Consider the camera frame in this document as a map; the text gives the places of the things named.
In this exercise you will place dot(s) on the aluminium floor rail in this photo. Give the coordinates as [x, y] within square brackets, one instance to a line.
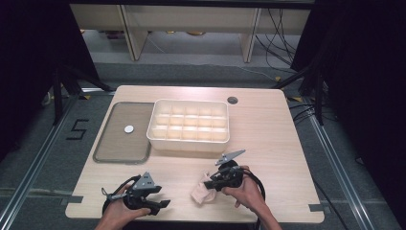
[338, 172]
[35, 163]

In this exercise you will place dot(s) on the person's left hand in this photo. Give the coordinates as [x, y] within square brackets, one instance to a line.
[116, 212]

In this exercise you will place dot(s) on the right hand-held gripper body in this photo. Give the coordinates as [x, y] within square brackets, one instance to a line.
[232, 177]

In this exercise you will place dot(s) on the white round disc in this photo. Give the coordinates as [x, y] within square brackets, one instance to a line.
[129, 129]

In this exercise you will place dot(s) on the pink sock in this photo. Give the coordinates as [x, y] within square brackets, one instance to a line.
[200, 194]

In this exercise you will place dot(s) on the white divided storage box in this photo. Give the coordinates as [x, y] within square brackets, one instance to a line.
[189, 126]

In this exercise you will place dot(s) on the black metal stand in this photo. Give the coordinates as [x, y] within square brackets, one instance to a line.
[58, 96]
[319, 96]

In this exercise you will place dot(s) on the person's right hand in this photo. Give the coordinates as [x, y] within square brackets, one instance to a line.
[250, 193]

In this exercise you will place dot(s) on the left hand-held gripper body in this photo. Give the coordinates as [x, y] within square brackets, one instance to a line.
[143, 183]

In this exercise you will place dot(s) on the grey flat tray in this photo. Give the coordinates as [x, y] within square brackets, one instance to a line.
[119, 143]

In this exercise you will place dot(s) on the beige background desk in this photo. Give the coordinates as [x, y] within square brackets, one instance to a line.
[191, 17]

